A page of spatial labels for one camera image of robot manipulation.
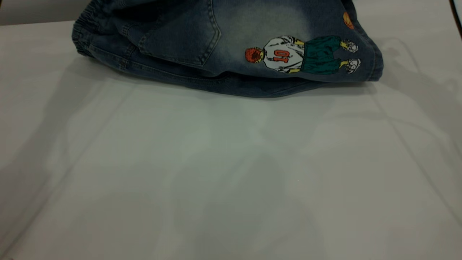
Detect blue denim shorts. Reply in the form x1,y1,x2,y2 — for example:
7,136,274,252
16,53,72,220
71,0,384,98

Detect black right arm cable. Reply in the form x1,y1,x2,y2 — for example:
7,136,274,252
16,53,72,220
449,0,462,39

